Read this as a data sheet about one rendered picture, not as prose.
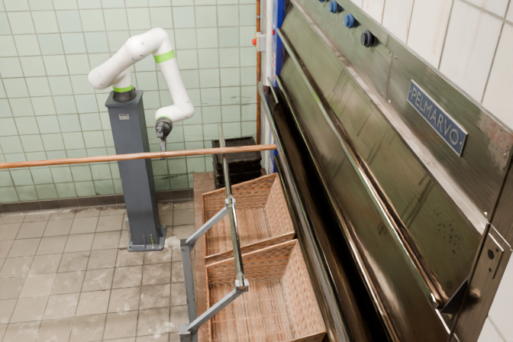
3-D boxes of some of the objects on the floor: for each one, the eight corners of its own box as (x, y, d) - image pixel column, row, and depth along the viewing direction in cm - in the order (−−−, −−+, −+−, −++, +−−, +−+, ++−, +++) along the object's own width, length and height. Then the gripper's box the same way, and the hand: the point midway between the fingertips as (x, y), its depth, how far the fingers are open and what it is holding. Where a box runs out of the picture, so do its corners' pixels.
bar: (230, 269, 329) (224, 124, 267) (252, 465, 221) (250, 296, 160) (185, 274, 325) (169, 127, 264) (185, 475, 218) (158, 306, 156)
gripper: (168, 108, 254) (166, 127, 236) (172, 146, 267) (170, 167, 249) (154, 108, 254) (151, 127, 235) (159, 147, 267) (156, 168, 249)
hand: (161, 146), depth 243 cm, fingers open, 13 cm apart
